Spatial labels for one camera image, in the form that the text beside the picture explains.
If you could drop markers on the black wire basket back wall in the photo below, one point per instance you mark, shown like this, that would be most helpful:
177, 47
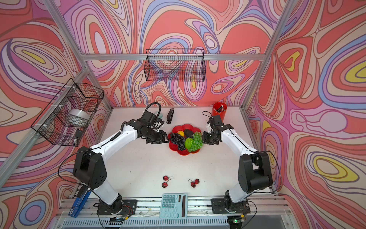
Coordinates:
175, 65

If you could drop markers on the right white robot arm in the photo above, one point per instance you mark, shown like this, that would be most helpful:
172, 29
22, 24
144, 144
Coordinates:
254, 169

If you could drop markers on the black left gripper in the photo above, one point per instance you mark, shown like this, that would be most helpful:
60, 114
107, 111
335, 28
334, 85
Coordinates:
161, 138

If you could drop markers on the mint green calculator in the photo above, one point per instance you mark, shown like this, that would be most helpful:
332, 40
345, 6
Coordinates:
174, 206

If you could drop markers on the black wire basket wall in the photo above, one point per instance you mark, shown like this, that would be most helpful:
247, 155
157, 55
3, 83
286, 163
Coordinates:
175, 65
61, 128

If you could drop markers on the red flower-shaped fruit bowl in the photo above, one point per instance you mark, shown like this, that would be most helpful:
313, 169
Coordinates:
176, 129

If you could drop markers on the red cylindrical pen holder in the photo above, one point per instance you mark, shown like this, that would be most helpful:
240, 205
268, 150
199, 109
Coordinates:
219, 109

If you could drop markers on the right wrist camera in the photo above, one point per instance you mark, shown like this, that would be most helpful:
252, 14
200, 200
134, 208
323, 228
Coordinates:
215, 121

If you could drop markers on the yellow fake lemon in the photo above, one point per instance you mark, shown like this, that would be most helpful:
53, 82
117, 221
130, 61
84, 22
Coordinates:
181, 133

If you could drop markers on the dark fake avocado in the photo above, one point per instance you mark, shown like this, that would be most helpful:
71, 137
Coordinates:
188, 133

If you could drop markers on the right red fake cherries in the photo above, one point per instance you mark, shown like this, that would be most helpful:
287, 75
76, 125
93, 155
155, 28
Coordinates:
194, 183

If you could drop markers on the green fake grape bunch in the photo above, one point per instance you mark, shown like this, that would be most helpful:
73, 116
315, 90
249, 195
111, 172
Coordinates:
197, 142

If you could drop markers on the green fake custard apple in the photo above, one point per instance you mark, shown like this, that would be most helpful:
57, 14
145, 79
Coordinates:
189, 143

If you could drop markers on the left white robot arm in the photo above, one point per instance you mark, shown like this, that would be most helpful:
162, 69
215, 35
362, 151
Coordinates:
90, 163

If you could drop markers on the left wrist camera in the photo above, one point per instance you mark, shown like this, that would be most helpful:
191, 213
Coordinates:
151, 120

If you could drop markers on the black wire basket left wall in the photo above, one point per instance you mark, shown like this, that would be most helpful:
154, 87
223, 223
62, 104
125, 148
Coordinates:
61, 128

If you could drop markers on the white tape roll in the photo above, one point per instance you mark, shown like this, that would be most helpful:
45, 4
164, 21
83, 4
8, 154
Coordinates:
80, 114

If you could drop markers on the left red fake cherries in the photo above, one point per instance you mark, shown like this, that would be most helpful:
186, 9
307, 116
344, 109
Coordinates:
165, 181

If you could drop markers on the red fake cherries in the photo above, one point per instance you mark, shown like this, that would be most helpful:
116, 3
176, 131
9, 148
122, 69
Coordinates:
165, 181
194, 183

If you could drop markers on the black fake grape bunch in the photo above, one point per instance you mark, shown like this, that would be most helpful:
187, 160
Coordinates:
177, 141

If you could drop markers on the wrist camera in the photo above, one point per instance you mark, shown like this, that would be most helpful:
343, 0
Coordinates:
215, 121
151, 120

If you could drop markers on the black stapler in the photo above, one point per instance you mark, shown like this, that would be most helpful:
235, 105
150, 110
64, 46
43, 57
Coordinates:
170, 116

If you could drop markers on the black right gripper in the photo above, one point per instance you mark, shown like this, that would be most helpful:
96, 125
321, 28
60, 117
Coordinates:
205, 140

